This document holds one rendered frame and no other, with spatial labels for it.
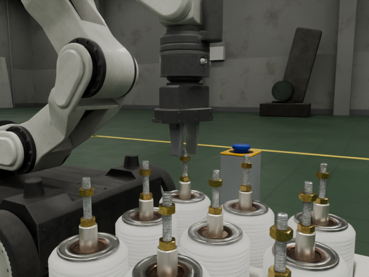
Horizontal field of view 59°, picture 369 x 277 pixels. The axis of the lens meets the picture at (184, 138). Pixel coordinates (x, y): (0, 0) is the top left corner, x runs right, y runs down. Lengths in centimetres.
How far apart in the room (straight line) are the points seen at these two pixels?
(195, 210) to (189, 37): 29
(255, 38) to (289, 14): 91
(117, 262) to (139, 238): 8
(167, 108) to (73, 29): 40
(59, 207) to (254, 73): 764
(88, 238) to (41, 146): 59
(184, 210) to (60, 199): 34
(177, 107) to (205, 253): 24
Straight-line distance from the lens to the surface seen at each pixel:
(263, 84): 816
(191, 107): 57
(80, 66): 79
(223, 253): 43
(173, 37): 56
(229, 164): 72
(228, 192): 73
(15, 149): 101
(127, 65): 85
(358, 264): 61
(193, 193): 64
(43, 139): 98
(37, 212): 77
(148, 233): 49
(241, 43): 845
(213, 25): 56
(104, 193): 89
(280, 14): 828
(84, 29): 86
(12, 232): 74
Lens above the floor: 44
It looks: 8 degrees down
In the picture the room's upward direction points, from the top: straight up
